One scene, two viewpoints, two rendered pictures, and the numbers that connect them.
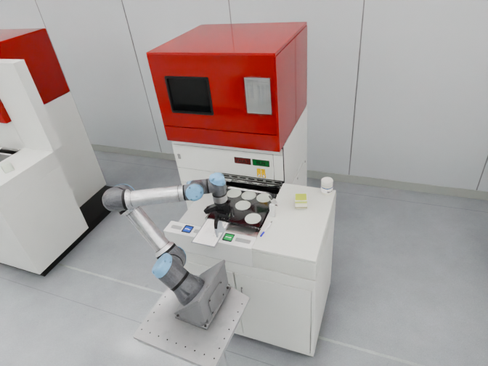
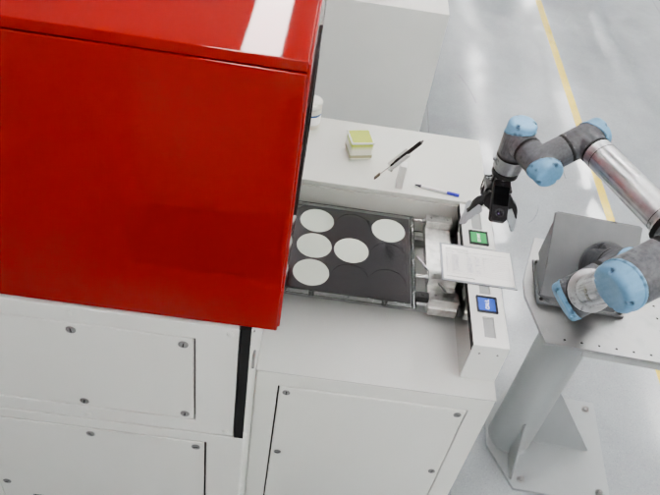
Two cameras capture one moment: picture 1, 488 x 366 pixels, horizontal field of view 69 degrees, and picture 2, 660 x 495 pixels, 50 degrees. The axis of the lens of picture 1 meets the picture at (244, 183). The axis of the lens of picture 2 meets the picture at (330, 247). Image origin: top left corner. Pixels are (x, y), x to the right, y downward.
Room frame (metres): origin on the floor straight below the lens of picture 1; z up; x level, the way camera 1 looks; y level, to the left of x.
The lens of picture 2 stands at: (2.58, 1.31, 2.32)
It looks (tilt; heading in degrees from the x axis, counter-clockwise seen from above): 44 degrees down; 242
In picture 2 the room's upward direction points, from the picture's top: 10 degrees clockwise
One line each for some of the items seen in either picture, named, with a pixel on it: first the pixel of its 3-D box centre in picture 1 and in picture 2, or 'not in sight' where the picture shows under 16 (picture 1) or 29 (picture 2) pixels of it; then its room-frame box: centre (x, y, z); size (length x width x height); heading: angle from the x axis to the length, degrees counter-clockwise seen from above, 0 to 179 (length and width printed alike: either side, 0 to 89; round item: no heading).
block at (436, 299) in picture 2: not in sight; (443, 300); (1.64, 0.26, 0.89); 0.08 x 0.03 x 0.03; 155
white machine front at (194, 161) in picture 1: (226, 168); (268, 256); (2.10, 0.10, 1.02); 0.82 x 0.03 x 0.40; 65
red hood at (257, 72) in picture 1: (236, 81); (134, 65); (2.39, -0.03, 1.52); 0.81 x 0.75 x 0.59; 65
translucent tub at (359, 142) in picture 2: (301, 201); (358, 144); (1.66, -0.33, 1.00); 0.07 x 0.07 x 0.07; 80
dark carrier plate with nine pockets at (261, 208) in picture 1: (242, 205); (351, 250); (1.82, 0.02, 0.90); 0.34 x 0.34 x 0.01; 65
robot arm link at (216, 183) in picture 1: (217, 184); (518, 139); (1.47, 0.13, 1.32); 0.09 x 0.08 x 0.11; 90
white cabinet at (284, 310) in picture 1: (255, 271); (360, 340); (1.69, -0.01, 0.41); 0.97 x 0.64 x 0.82; 65
